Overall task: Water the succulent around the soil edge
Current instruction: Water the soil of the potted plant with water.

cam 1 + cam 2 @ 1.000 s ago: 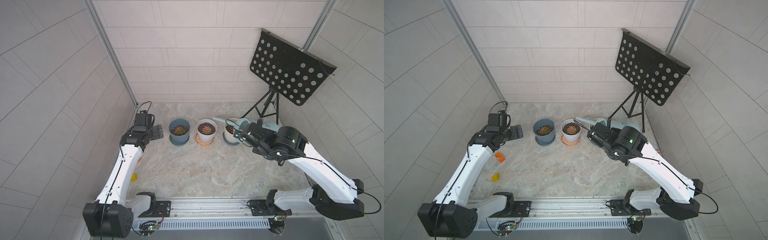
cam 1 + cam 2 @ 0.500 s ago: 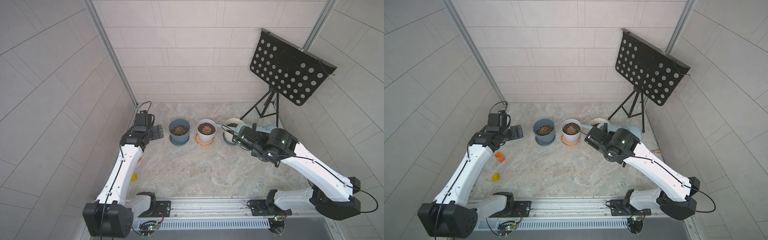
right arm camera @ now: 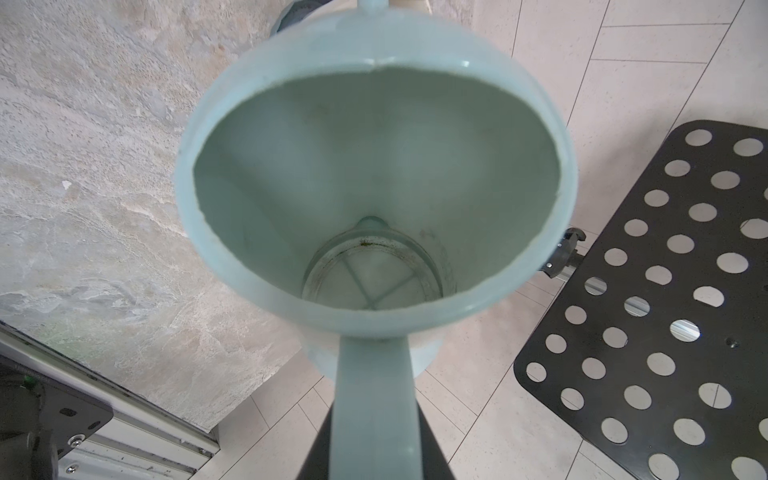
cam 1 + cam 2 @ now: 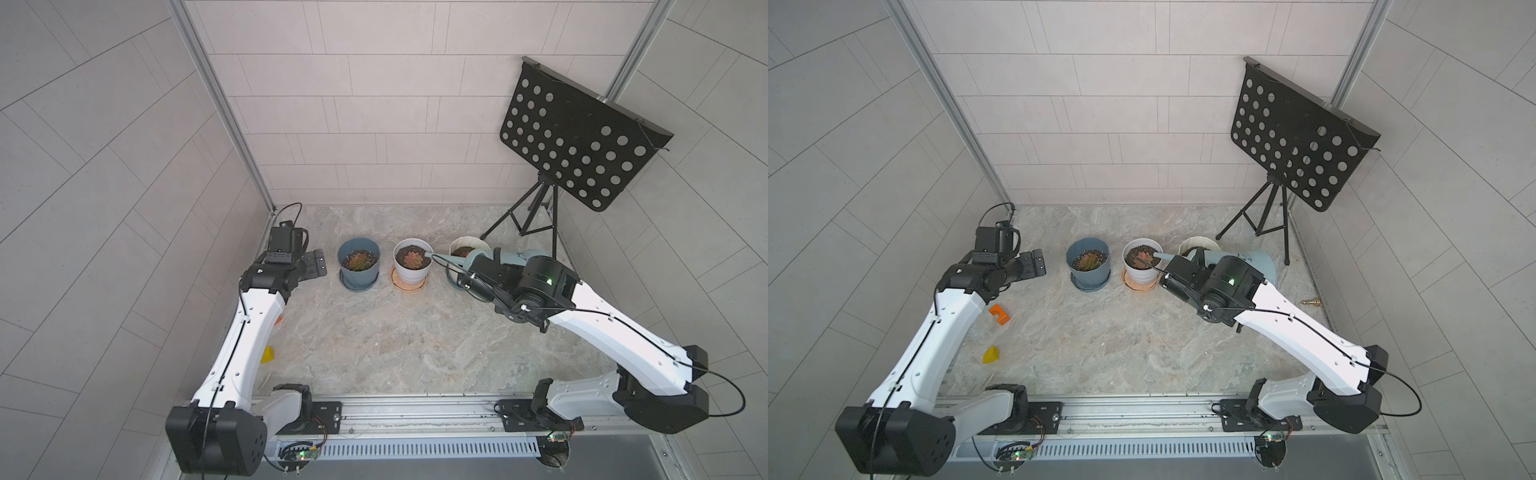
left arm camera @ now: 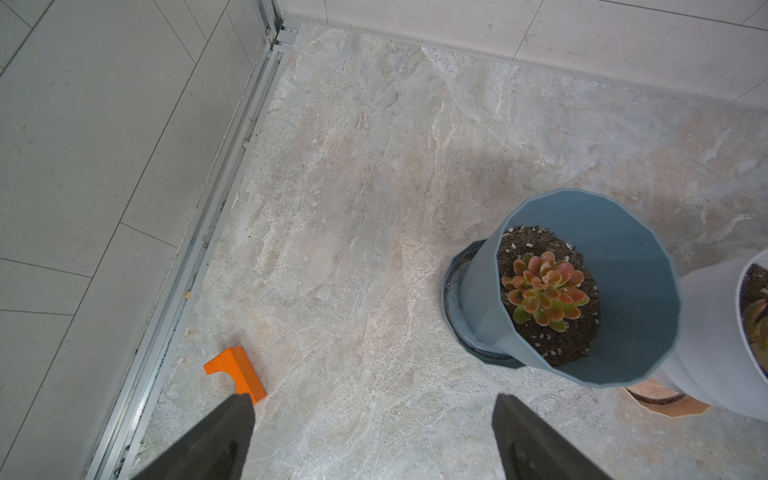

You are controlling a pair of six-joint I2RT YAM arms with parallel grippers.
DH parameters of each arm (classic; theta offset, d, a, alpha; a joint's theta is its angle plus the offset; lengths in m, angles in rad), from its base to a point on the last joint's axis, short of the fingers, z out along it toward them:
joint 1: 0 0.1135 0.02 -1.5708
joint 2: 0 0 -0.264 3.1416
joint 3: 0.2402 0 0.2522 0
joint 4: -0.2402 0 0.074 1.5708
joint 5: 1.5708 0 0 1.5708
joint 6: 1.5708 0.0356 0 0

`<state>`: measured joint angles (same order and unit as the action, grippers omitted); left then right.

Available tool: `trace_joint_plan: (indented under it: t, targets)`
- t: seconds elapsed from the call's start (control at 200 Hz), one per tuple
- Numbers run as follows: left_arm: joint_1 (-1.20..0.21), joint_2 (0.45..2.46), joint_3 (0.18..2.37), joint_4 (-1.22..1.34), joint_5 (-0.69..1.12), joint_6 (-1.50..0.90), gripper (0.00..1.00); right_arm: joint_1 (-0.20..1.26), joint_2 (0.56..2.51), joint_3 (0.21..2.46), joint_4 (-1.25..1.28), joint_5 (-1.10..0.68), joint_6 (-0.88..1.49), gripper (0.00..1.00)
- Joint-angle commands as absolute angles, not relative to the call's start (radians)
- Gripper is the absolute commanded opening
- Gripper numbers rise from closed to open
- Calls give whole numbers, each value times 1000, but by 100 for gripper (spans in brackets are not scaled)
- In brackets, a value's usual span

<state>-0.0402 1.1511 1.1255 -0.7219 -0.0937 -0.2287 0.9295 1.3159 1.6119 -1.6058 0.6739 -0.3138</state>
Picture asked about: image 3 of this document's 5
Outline cream right plant pot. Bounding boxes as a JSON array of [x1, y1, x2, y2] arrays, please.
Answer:
[[389, 0, 432, 15]]

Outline aluminium mounting rail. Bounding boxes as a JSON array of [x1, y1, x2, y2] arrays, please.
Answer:
[[1, 322, 220, 479]]

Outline light green watering can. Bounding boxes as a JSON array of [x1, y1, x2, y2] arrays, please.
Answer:
[[174, 1, 578, 479]]

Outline black perforated music stand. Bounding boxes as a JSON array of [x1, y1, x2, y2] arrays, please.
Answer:
[[514, 120, 767, 479]]

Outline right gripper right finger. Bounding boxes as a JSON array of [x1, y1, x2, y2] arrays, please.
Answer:
[[417, 404, 455, 480]]

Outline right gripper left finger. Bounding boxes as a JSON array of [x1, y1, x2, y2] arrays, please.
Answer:
[[296, 407, 333, 480]]

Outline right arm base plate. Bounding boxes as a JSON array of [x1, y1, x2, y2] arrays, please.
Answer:
[[1, 356, 114, 479]]

